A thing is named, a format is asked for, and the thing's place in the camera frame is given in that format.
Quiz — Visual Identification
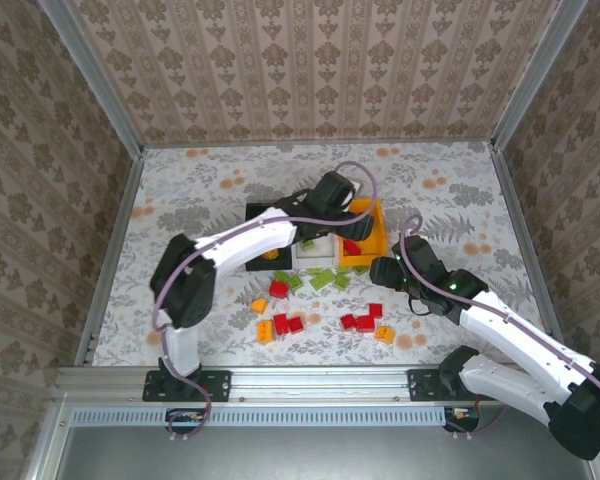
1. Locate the orange plastic bin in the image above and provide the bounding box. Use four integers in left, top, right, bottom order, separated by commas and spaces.
337, 197, 387, 267

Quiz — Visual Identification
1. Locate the white plastic bin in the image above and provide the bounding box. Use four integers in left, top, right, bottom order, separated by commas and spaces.
292, 234, 342, 269

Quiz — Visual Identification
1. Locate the black plastic bin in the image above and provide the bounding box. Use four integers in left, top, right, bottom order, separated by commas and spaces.
243, 201, 295, 273

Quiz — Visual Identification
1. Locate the floral patterned table cover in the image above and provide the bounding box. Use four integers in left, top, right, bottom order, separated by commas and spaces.
92, 142, 564, 366

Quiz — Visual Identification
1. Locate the grey metal sheet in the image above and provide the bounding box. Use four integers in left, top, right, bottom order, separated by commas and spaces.
54, 424, 596, 480

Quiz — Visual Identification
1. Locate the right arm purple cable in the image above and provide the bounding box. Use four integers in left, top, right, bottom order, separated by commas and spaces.
398, 214, 600, 442

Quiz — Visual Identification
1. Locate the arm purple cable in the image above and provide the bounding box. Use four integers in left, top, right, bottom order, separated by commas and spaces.
152, 162, 380, 444
398, 214, 600, 442

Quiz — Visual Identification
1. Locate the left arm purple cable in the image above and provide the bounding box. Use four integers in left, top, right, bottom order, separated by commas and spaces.
152, 162, 380, 444

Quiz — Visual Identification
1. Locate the aluminium table rear rail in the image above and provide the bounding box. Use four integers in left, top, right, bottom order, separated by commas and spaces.
142, 139, 496, 150

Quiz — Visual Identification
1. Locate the aluminium table side rail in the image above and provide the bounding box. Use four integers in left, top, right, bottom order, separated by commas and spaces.
74, 149, 146, 366
489, 149, 564, 341

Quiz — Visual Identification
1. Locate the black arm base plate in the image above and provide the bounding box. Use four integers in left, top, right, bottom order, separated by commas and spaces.
142, 369, 231, 403
407, 368, 481, 402

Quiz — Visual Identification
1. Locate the aluminium table edge rail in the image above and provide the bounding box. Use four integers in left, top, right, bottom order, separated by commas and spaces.
54, 364, 596, 404

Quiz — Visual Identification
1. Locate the grey slotted cable duct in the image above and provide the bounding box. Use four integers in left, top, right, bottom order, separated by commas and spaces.
69, 405, 449, 427

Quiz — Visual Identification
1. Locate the aluminium frame post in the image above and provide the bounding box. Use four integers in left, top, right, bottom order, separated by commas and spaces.
37, 0, 146, 156
489, 0, 589, 151

